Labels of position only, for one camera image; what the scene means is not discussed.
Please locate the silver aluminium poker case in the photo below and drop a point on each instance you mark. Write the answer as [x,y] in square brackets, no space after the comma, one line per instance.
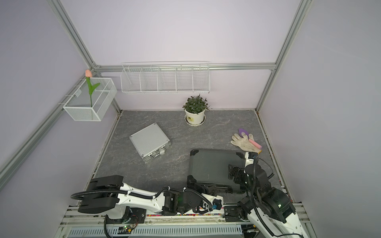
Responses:
[150,142]

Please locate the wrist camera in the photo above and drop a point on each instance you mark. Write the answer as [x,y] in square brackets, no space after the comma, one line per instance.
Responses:
[214,202]
[251,158]

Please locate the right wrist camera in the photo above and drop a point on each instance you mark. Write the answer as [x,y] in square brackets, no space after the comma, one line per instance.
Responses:
[251,158]

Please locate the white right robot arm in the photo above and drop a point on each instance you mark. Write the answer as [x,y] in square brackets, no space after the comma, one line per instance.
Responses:
[267,208]

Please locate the white mesh wall basket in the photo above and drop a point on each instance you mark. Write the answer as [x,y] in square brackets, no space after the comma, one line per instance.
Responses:
[78,104]

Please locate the white plant pot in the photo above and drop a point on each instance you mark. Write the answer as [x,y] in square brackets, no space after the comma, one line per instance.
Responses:
[195,119]

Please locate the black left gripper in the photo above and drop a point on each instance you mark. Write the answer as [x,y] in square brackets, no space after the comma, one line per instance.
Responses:
[203,188]

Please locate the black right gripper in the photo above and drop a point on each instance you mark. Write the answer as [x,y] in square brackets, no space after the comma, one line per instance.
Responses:
[240,172]

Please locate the white wire wall shelf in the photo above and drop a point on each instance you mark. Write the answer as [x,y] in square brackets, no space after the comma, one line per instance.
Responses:
[165,77]

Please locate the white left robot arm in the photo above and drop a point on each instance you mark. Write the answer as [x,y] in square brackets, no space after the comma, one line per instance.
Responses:
[110,195]

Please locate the white vented cable duct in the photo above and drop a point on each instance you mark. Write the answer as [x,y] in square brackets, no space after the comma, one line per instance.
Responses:
[157,231]

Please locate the purple pink garden trowel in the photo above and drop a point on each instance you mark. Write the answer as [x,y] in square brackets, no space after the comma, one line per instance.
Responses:
[253,142]

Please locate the black poker set case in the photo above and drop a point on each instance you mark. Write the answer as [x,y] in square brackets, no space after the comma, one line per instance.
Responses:
[211,166]

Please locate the artificial pink tulip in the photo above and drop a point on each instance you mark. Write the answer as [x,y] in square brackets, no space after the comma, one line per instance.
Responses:
[91,87]

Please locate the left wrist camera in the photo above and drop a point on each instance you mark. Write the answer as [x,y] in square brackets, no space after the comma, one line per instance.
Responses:
[214,202]

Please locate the white cotton work glove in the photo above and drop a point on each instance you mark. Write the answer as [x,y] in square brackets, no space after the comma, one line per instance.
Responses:
[244,144]

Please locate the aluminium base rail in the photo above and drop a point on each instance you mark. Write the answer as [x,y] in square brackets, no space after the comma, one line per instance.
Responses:
[72,216]

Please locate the green potted plant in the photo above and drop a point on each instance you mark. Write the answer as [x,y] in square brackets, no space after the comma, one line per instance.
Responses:
[196,105]

